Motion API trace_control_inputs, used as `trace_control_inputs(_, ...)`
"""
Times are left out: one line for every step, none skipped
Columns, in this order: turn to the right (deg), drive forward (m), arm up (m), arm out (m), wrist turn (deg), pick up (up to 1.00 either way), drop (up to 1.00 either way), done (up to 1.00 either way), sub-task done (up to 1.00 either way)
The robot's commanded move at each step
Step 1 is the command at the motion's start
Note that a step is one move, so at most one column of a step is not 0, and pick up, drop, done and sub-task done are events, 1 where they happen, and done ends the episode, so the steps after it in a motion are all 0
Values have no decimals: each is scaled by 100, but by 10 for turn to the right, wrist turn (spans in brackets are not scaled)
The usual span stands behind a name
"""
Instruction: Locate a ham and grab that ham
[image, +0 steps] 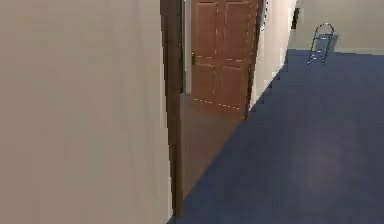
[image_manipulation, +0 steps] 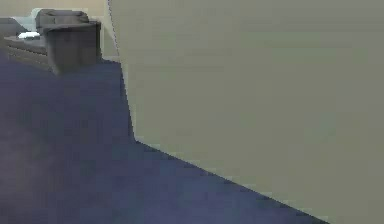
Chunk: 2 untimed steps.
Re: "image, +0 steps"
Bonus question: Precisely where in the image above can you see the brown panelled wooden door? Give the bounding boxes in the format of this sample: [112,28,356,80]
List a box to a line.
[190,0,260,120]

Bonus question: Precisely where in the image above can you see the grey metal step ladder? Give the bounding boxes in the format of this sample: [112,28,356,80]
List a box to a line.
[306,22,336,67]

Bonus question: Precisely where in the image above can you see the dark brown door frame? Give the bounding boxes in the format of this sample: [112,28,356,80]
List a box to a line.
[159,0,185,218]

